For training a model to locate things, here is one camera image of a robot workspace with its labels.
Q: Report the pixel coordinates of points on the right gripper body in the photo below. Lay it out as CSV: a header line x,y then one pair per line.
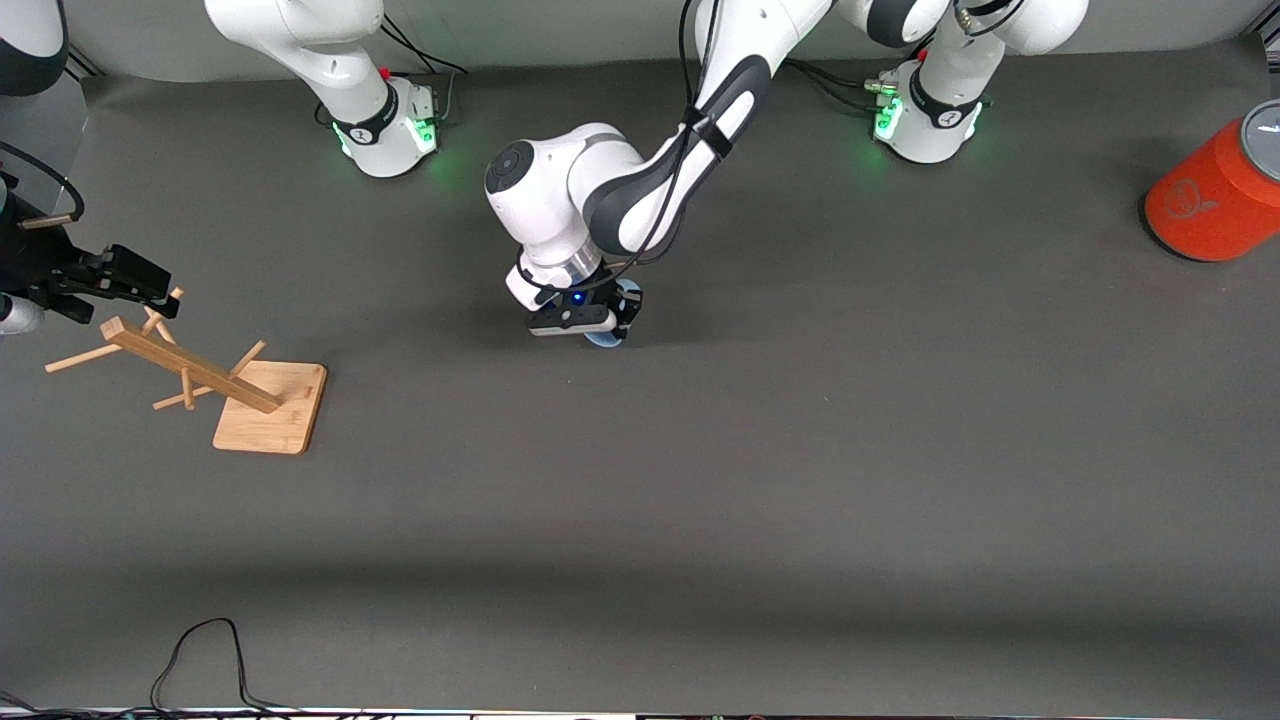
x,y
30,262

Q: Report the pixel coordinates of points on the light blue cup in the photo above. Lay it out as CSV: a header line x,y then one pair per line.
x,y
605,341

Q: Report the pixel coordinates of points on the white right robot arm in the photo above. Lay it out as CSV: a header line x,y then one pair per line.
x,y
370,110

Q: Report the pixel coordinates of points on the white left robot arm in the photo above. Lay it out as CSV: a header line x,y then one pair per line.
x,y
540,200

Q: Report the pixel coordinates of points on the wooden cup rack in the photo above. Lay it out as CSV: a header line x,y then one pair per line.
x,y
265,410

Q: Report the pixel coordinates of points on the small tan peg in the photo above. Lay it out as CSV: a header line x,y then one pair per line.
x,y
48,221

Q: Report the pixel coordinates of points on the dark grey table cloth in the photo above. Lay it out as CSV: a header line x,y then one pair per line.
x,y
640,480

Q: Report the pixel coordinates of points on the orange cylindrical can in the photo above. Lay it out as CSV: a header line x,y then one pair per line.
x,y
1210,200

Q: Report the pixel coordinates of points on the black frame rail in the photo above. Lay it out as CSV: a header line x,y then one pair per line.
x,y
1270,40
85,65

